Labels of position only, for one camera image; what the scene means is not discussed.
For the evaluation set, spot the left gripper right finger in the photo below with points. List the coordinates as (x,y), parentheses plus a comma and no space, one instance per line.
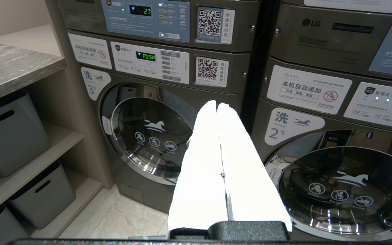
(243,177)

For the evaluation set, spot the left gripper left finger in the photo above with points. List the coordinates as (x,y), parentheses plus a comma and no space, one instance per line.
(201,170)

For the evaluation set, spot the grey front-load washing machine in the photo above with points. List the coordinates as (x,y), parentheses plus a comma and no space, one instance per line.
(335,126)
(131,192)

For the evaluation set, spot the grey stacked dryer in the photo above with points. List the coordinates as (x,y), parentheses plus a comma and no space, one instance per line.
(80,17)
(318,44)

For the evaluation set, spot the round glass washer door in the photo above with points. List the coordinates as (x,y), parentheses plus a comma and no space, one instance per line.
(345,177)
(148,143)

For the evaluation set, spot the shelf unit with marble top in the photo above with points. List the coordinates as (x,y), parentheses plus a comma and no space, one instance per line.
(12,68)

